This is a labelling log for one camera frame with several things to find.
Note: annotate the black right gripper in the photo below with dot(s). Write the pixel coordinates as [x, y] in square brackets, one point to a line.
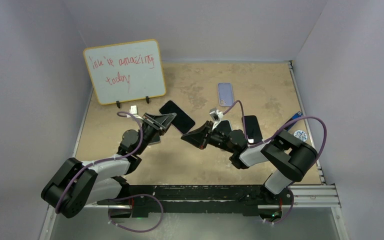
[198, 137]

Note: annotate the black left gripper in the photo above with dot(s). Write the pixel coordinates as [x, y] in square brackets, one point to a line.
[158, 123]

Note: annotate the lilac phone case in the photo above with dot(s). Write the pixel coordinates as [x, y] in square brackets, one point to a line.
[225, 94]

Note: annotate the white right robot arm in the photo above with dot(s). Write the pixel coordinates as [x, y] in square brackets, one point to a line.
[291, 156]

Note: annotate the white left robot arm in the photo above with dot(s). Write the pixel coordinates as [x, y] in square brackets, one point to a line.
[77, 184]

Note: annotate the phone in light blue case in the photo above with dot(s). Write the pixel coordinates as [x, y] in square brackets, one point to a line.
[224, 127]

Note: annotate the black phone in black case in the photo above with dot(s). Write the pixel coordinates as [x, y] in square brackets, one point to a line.
[252, 129]

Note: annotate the yellow framed whiteboard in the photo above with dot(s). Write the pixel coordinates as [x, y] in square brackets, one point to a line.
[126, 72]

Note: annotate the small white blue jar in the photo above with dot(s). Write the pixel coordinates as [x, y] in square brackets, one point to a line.
[301, 135]

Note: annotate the blue stapler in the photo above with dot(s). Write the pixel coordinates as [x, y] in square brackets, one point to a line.
[295, 116]

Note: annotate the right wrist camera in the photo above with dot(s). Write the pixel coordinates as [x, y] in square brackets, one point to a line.
[216, 115]

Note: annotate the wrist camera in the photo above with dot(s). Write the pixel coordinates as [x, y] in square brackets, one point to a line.
[134, 112]
[216, 115]

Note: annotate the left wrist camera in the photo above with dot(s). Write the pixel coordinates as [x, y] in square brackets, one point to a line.
[134, 112]

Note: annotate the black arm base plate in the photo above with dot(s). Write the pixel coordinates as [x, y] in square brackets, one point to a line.
[142, 205]

